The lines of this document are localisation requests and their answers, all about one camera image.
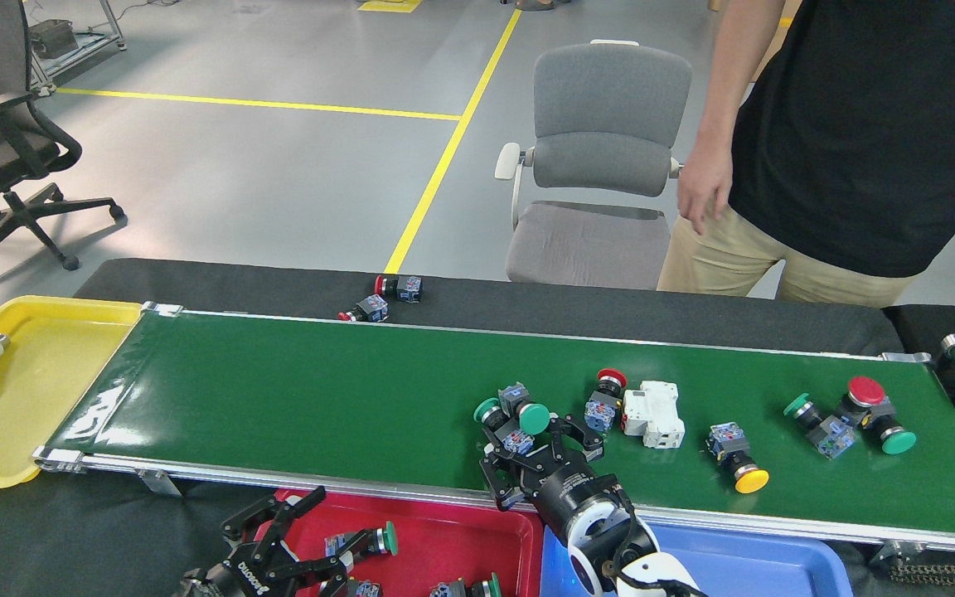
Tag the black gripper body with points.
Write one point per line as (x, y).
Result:
(237, 580)
(573, 493)

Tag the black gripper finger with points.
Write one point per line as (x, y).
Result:
(266, 531)
(307, 576)
(577, 444)
(511, 485)

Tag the white circuit breaker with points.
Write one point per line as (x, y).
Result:
(652, 414)

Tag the person's right forearm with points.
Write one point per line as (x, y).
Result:
(734, 91)

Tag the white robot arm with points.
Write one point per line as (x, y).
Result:
(610, 539)

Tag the red plastic tray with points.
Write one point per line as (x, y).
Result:
(444, 539)

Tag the blue plastic tray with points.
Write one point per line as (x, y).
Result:
(734, 572)

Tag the yellow plastic tray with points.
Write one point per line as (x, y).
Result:
(46, 398)

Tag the person's right hand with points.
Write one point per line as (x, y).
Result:
(703, 186)

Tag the grey office chair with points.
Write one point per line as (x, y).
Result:
(610, 99)

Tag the person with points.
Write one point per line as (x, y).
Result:
(859, 124)

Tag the metal rack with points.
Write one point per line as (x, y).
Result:
(104, 25)

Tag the dark equipment box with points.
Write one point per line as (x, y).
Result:
(53, 37)

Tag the small red button switch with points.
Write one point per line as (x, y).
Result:
(370, 309)

